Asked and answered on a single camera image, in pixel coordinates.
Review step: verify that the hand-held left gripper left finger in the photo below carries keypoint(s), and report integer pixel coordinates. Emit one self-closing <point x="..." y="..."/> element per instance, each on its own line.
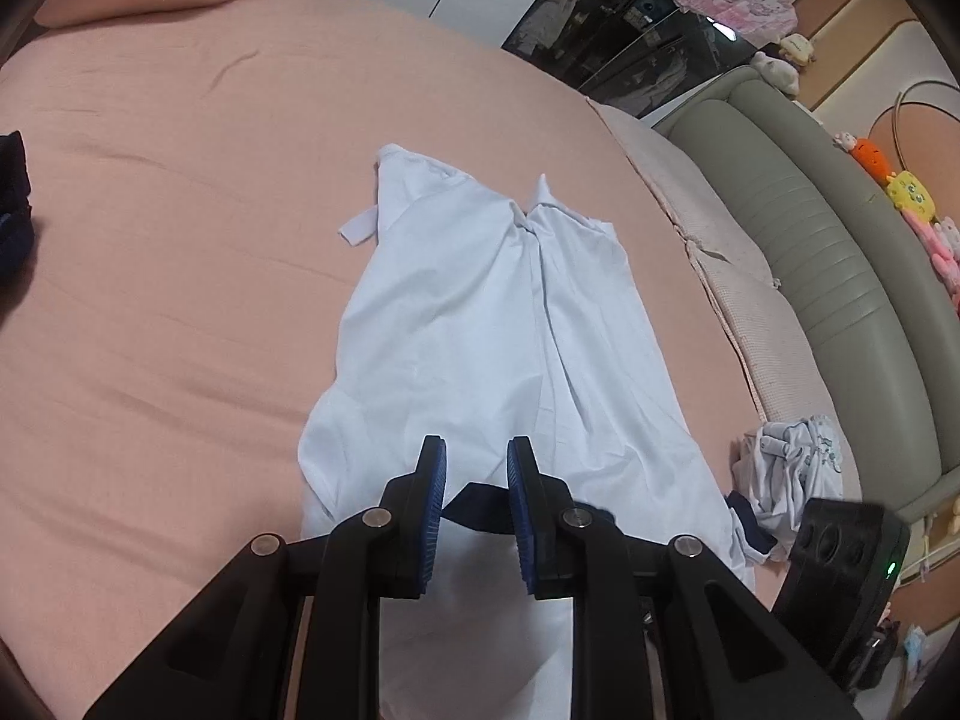
<point x="431" y="510"/>

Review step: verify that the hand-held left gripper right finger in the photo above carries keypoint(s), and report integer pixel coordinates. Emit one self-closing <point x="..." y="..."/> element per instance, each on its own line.
<point x="521" y="510"/>

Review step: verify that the white shirt with navy trim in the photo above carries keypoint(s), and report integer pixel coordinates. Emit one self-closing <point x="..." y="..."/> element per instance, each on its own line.
<point x="480" y="315"/>

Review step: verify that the white blue-print pants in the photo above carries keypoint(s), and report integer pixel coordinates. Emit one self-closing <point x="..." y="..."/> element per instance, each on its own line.
<point x="795" y="457"/>

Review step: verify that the grey-green padded headboard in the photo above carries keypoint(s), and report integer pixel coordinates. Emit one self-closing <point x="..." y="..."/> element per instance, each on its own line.
<point x="825" y="240"/>

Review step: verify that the yellow plush toy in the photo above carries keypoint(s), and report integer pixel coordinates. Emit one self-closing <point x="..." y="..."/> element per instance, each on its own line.
<point x="911" y="195"/>

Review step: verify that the pink bed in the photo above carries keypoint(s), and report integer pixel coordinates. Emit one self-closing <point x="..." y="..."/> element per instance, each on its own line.
<point x="187" y="240"/>

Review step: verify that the orange carrot plush toy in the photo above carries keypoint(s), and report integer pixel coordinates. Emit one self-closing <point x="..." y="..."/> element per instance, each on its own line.
<point x="870" y="157"/>

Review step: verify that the thin hoop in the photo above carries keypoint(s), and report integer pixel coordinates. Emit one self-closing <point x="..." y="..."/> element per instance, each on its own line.
<point x="896" y="120"/>

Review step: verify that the white plush toy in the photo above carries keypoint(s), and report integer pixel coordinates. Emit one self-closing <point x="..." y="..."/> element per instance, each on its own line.
<point x="776" y="73"/>

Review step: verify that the cream plush toy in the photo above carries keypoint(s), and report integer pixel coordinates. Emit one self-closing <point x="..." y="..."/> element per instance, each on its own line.
<point x="796" y="49"/>

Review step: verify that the dark glass wardrobe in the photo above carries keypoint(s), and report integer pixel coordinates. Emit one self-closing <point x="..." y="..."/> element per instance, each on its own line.
<point x="600" y="15"/>

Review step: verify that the navy garment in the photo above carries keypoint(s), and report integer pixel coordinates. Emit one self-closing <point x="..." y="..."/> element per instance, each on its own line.
<point x="11" y="187"/>

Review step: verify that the pink printed cloth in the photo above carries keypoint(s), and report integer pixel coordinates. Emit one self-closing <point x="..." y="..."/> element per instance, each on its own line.
<point x="742" y="11"/>

